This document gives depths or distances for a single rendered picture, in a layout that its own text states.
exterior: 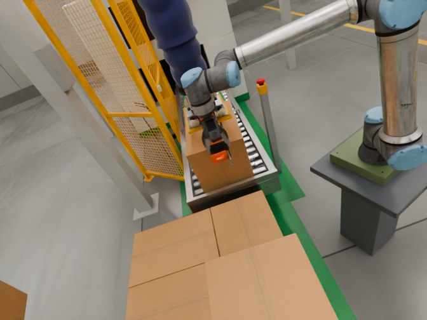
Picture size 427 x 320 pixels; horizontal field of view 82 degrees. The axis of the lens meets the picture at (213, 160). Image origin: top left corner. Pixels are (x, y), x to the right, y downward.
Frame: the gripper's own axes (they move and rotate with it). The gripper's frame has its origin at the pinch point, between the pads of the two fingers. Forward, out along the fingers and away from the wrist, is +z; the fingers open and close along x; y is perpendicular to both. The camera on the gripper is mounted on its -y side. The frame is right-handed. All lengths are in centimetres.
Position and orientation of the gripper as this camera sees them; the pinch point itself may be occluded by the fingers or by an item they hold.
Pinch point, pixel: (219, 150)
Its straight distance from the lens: 112.6
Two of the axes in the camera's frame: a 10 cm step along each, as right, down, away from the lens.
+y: -1.6, -5.9, 7.9
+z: 3.1, 7.3, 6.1
